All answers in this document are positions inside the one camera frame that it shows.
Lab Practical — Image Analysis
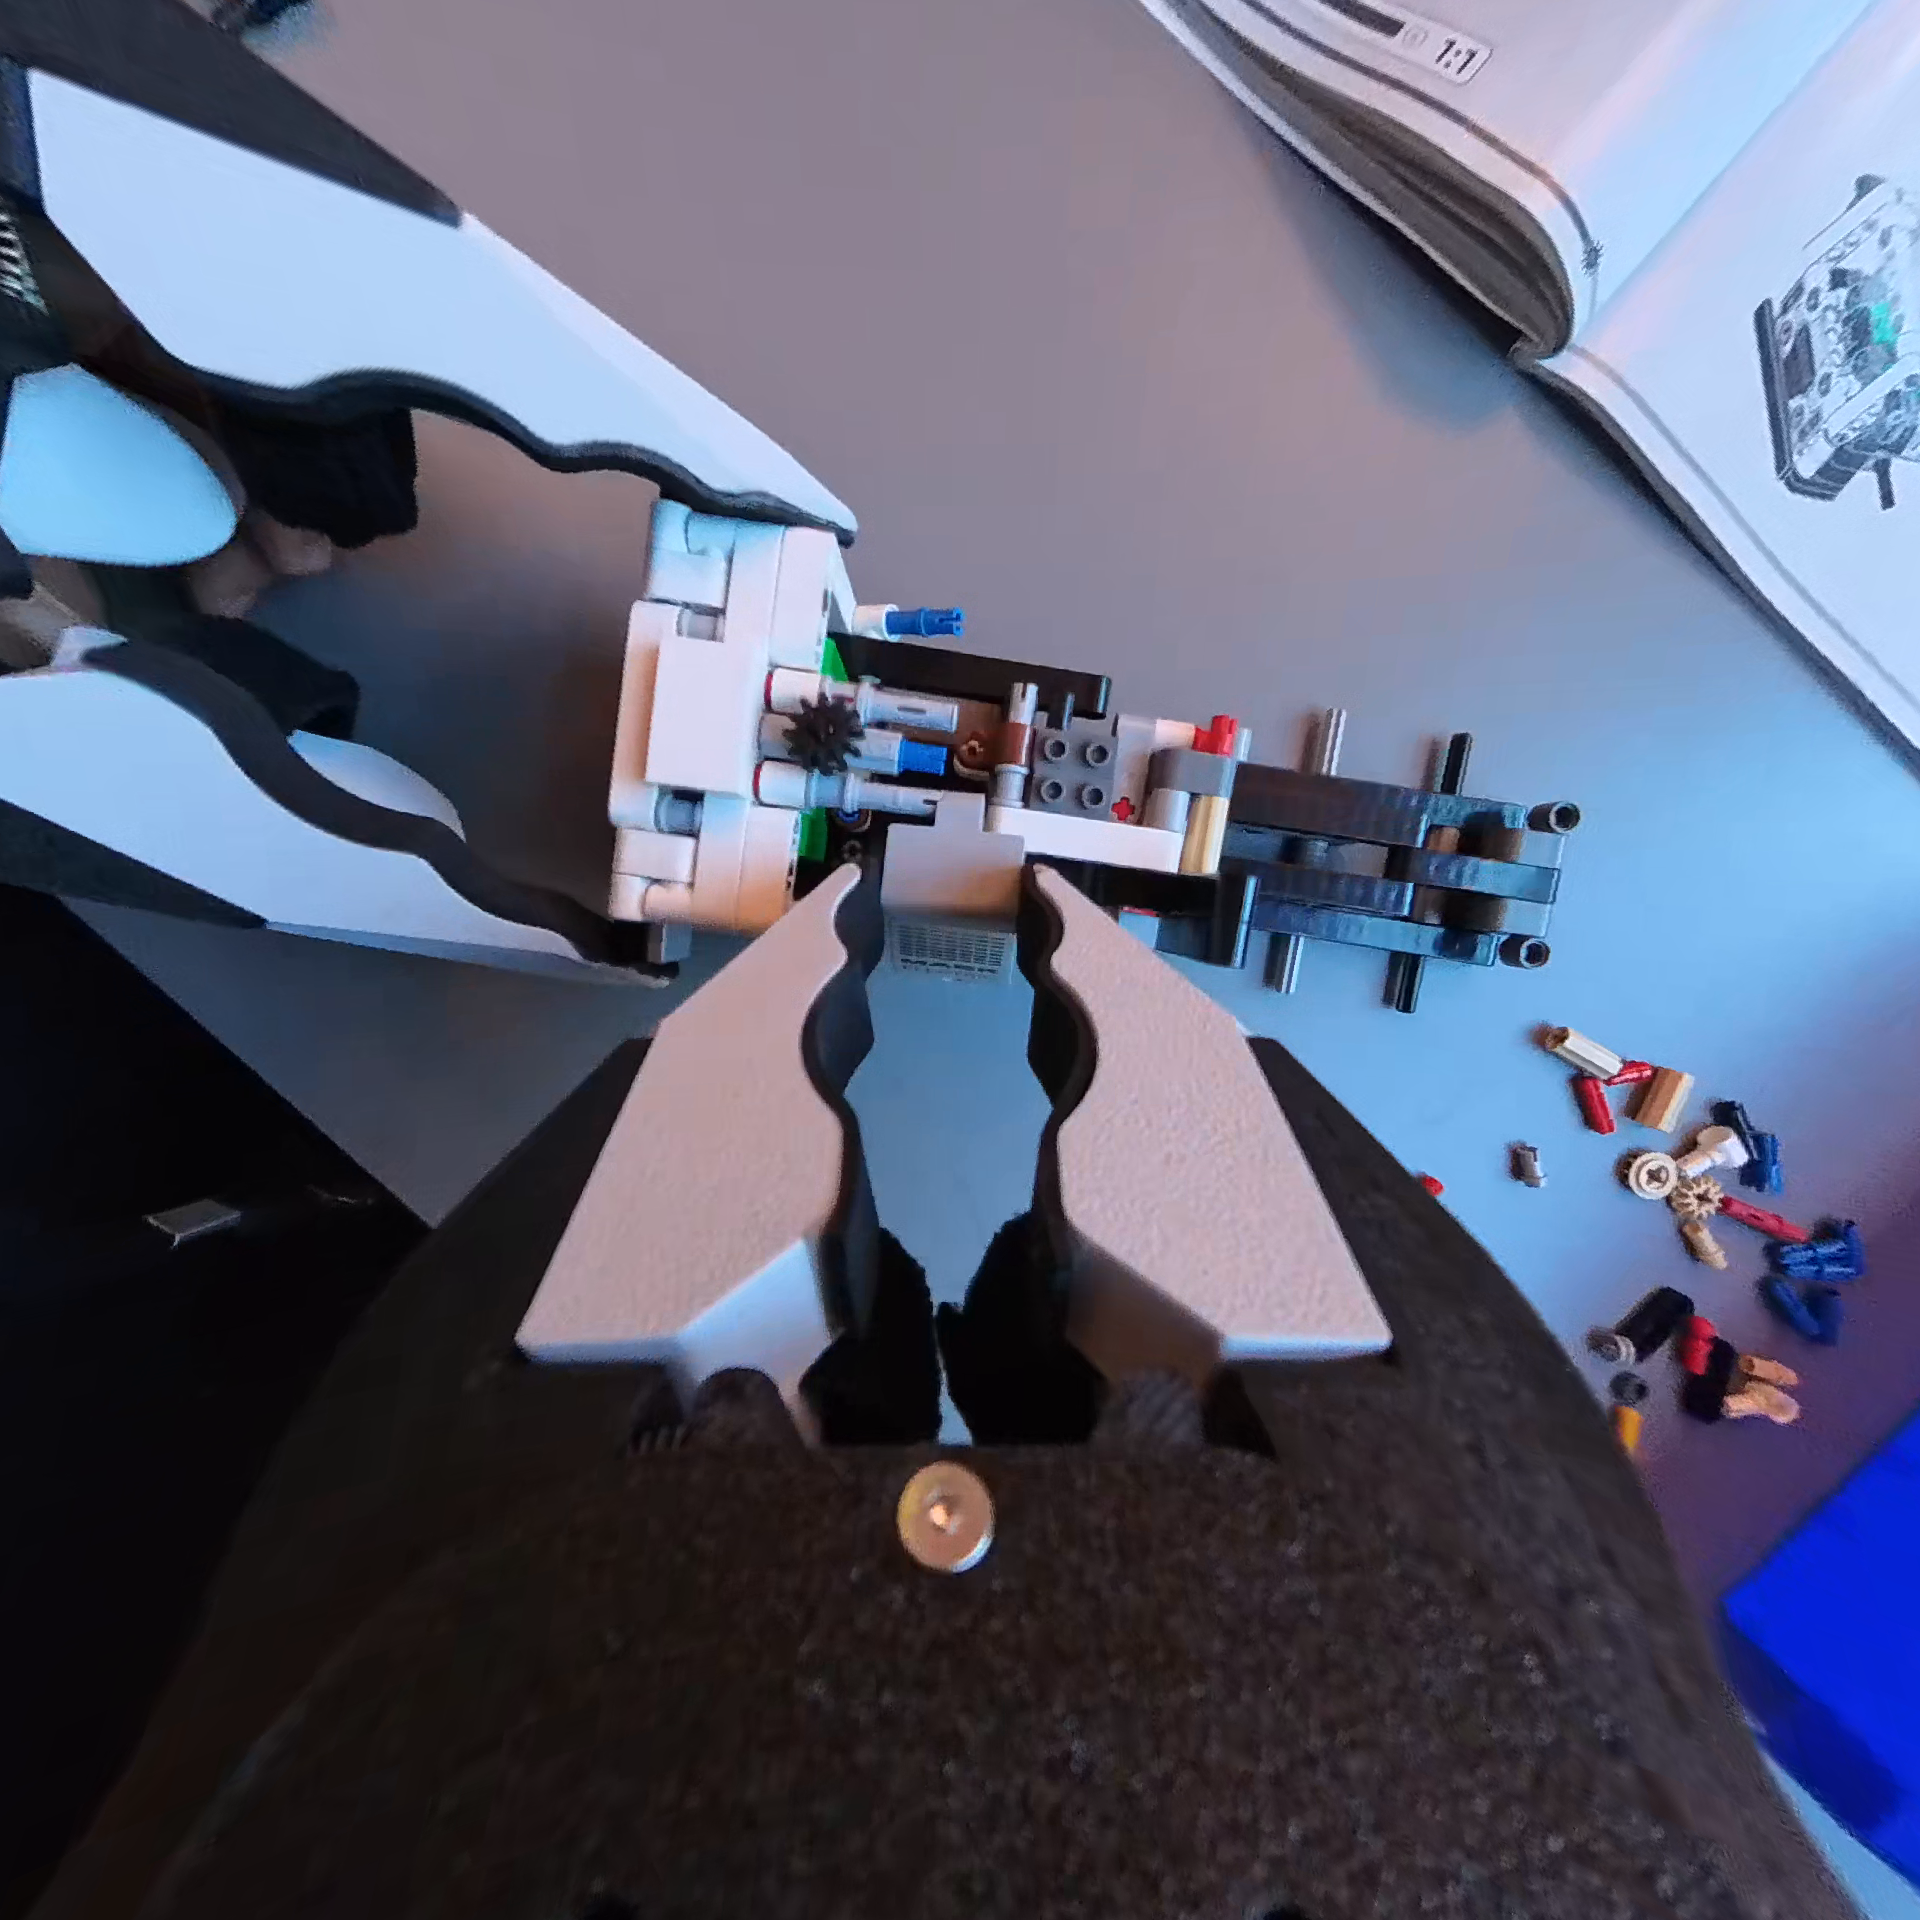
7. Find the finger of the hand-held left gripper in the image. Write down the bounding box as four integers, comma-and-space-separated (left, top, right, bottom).
0, 644, 680, 991
27, 67, 859, 543

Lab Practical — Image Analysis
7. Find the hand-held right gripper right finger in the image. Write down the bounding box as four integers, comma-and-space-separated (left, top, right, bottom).
1023, 863, 1395, 1443

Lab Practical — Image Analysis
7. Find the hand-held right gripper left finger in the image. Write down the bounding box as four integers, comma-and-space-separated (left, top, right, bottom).
512, 862, 885, 1444

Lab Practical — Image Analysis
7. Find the grey lego panel piece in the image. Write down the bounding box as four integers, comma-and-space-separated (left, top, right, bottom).
878, 791, 1030, 988

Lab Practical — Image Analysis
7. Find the lego truck chassis model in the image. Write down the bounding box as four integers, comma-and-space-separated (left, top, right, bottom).
603, 496, 1583, 1011

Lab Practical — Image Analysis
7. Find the pile of small lego pins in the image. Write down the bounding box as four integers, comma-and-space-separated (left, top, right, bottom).
1503, 1020, 1871, 1461

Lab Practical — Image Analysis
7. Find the person's left hand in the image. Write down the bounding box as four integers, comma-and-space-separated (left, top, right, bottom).
0, 502, 344, 675

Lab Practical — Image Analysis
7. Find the blue plastic bin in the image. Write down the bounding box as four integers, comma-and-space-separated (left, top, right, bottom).
1717, 1411, 1920, 1884

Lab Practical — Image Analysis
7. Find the open instruction booklet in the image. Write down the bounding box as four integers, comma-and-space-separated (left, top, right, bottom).
1135, 0, 1920, 759

